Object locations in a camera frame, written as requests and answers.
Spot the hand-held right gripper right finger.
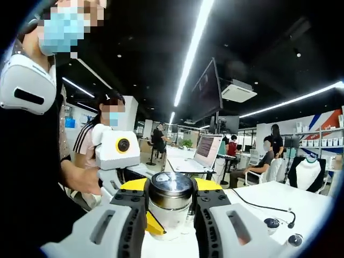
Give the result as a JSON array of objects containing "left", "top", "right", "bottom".
[{"left": 192, "top": 177, "right": 273, "bottom": 258}]

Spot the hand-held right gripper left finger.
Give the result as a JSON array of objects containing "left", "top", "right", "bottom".
[{"left": 40, "top": 178, "right": 151, "bottom": 258}]

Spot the tall seasoning bottle white powder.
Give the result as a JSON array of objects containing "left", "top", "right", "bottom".
[{"left": 146, "top": 171, "right": 195, "bottom": 242}]

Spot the short glass seasoning bottle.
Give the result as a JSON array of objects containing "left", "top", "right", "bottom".
[
  {"left": 285, "top": 233, "right": 304, "bottom": 247},
  {"left": 263, "top": 217, "right": 282, "bottom": 237}
]

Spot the person's left hand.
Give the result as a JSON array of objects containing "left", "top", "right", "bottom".
[{"left": 77, "top": 168, "right": 104, "bottom": 198}]

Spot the white office chair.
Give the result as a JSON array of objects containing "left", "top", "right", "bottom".
[{"left": 246, "top": 170, "right": 266, "bottom": 186}]

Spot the white open laptop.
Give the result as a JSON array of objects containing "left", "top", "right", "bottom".
[{"left": 174, "top": 134, "right": 224, "bottom": 174}]

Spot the small black monitor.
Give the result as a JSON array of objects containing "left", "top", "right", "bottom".
[{"left": 217, "top": 115, "right": 240, "bottom": 134}]

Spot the black and white chair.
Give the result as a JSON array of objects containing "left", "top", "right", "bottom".
[{"left": 285, "top": 156, "right": 329, "bottom": 195}]

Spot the large black hanging monitor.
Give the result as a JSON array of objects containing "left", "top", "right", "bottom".
[{"left": 188, "top": 57, "right": 224, "bottom": 122}]

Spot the white chest device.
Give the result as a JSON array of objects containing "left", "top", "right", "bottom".
[{"left": 0, "top": 53, "right": 58, "bottom": 116}]

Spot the straight ceiling light strip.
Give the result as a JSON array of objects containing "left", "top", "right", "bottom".
[{"left": 174, "top": 0, "right": 216, "bottom": 108}]

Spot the ceiling air conditioner unit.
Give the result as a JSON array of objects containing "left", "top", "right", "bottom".
[{"left": 220, "top": 77, "right": 258, "bottom": 103}]

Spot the shelf of white storage boxes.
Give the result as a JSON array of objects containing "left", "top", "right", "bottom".
[{"left": 292, "top": 107, "right": 344, "bottom": 173}]

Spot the curved ceiling light strip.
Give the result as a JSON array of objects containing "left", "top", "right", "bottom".
[{"left": 238, "top": 80, "right": 344, "bottom": 119}]

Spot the black power cable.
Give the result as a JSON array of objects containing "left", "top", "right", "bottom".
[{"left": 231, "top": 188, "right": 296, "bottom": 230}]

